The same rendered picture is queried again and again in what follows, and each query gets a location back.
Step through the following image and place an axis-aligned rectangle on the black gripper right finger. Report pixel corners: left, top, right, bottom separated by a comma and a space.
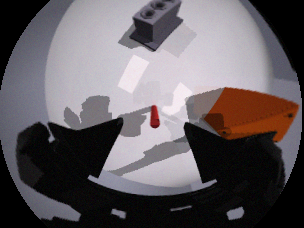
184, 122, 257, 183

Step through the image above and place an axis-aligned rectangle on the dark red peg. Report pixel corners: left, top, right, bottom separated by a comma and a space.
151, 105, 160, 129

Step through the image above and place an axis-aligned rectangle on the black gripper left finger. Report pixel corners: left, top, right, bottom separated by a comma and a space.
48, 118, 124, 178

